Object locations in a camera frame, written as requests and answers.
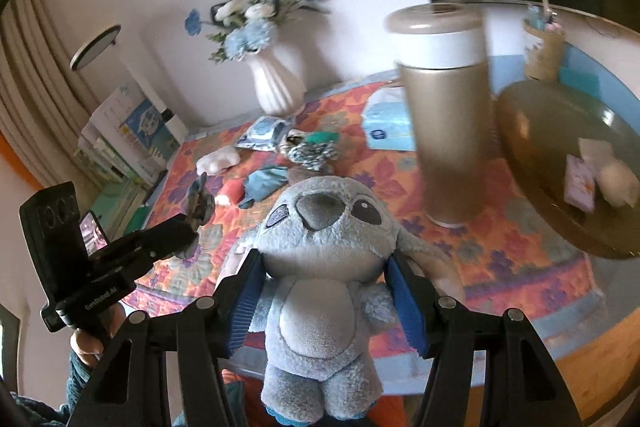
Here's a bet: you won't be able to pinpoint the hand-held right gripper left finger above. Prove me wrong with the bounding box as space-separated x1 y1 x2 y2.
67 249 271 427

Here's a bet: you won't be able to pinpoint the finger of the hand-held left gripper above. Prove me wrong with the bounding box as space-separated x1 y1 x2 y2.
186 173 217 230

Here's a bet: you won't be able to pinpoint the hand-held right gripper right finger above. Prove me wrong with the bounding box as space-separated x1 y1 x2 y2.
385 252 583 427

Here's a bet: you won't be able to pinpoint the blue plush toy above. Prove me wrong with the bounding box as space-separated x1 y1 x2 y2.
235 176 466 425

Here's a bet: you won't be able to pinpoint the green fuzzy pouch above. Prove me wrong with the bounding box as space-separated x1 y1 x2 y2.
302 130 342 146

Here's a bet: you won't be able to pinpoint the person's left forearm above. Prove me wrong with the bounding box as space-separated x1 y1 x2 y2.
0 349 101 427

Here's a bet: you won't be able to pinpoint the red and white soft toy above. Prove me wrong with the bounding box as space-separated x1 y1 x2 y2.
216 181 246 206

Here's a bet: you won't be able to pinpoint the person's left hand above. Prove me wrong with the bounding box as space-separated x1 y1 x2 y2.
70 306 127 368

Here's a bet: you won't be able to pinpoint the blue cloth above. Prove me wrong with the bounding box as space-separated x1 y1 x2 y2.
237 164 291 208

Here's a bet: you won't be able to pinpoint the green box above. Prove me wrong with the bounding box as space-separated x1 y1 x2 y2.
97 179 151 233

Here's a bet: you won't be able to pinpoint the blue wet wipes pack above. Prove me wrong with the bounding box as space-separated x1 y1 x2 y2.
235 116 293 152

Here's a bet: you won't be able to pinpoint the stack of books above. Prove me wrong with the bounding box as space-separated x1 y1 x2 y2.
75 84 183 182

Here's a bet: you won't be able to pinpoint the floral tablecloth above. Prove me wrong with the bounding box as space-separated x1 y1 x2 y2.
120 74 601 395

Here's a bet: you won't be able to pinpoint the striped scrunchie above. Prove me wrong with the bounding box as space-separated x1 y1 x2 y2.
280 139 337 170

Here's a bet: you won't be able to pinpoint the white ribbed vase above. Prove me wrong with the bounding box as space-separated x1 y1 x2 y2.
246 49 307 116

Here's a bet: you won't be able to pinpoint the blue artificial flowers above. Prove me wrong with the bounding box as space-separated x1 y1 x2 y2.
181 0 346 65

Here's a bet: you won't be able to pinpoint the blue tissue pack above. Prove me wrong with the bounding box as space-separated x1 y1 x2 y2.
361 86 418 152

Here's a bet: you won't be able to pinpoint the round white lamp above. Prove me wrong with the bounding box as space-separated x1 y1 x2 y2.
69 24 122 72

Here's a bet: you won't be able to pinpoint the beige curtain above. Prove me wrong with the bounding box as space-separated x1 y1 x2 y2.
0 0 101 158

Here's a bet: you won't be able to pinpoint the pink card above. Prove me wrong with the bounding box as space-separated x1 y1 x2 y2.
564 155 598 211

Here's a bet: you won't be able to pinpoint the brown glass bowl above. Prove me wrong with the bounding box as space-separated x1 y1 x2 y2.
495 81 640 260

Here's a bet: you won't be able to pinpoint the white crumpled tissue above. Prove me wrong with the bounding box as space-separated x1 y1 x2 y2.
579 138 615 165
597 159 640 208

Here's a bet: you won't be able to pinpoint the brown pen holder cup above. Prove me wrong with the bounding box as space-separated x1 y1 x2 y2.
521 18 567 82

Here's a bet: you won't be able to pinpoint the bunch of pens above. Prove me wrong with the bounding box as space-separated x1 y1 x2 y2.
527 0 561 32

